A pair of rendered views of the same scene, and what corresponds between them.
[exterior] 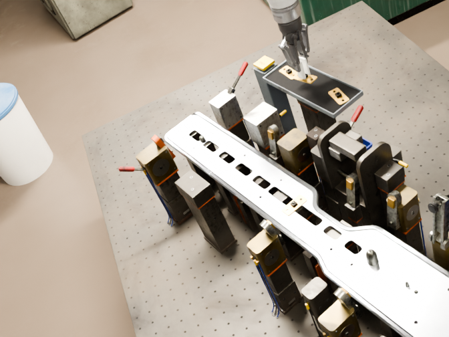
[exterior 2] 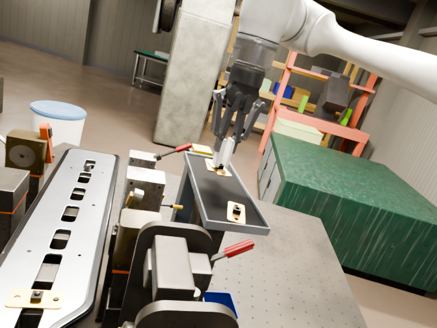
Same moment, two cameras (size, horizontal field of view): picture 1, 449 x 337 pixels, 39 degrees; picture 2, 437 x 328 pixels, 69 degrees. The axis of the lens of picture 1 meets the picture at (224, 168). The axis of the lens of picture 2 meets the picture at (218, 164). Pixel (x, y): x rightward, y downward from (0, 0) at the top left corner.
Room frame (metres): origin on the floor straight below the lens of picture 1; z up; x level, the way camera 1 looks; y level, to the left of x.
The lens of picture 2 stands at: (0.98, -0.40, 1.47)
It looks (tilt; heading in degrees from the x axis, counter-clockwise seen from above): 20 degrees down; 2
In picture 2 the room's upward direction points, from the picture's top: 17 degrees clockwise
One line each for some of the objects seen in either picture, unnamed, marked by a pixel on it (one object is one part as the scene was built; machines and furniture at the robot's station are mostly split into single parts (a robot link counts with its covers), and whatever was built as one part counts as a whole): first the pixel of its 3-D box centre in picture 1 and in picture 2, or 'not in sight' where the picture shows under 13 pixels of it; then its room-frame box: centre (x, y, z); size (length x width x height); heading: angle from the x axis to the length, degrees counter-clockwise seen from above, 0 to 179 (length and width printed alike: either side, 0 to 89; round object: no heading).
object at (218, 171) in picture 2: (305, 76); (219, 166); (1.70, -0.38, 1.21); 0.08 x 0.04 x 0.01; 30
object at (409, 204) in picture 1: (411, 232); not in sight; (1.17, -0.45, 0.88); 0.11 x 0.07 x 0.37; 111
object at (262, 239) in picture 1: (272, 275); not in sight; (1.25, 0.00, 0.87); 0.12 x 0.07 x 0.35; 111
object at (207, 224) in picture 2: (311, 85); (218, 185); (1.70, -0.39, 1.16); 0.37 x 0.14 x 0.02; 21
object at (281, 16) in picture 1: (285, 9); (253, 53); (1.70, -0.38, 1.48); 0.09 x 0.09 x 0.06
